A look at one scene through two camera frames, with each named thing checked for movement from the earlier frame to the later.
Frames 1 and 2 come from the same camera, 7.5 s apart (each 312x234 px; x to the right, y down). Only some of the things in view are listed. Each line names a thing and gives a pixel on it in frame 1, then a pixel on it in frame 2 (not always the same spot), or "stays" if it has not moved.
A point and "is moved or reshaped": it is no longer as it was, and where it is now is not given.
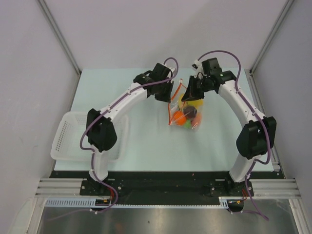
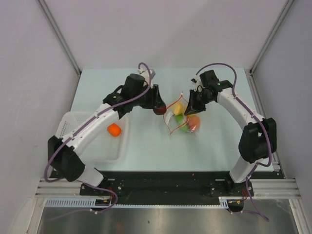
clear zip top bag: x=186 y=113 is moved or reshaped
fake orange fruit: x=179 y=117 is moved or reshaped
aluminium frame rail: x=60 y=188 stays
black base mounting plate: x=165 y=187 stays
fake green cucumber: x=188 y=124 to x=180 y=119
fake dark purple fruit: x=190 y=112 is moved or reshaped
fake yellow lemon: x=188 y=103 to x=178 y=109
